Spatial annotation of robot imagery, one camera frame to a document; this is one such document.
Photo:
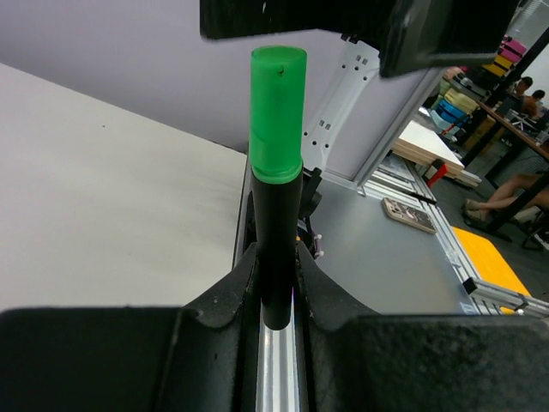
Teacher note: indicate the right aluminium frame post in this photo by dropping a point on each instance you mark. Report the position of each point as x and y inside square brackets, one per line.
[392, 111]

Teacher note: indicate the green pen cap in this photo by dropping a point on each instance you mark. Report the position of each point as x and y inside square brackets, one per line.
[277, 98]

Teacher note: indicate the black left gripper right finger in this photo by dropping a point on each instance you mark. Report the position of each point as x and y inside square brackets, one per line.
[351, 358]

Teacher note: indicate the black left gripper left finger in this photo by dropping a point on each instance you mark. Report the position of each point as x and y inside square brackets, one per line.
[197, 357]

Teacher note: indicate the yellow floor mat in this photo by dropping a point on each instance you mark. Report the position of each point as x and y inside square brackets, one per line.
[489, 262]

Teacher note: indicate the black green-tipped marker pen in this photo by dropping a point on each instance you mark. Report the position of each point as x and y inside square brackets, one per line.
[276, 210]

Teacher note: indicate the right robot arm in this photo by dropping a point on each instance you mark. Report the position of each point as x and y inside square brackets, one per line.
[359, 71]

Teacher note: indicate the smartphone in patterned case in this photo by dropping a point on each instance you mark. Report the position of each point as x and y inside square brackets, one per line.
[408, 215]

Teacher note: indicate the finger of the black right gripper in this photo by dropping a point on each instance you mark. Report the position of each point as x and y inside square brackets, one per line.
[409, 35]

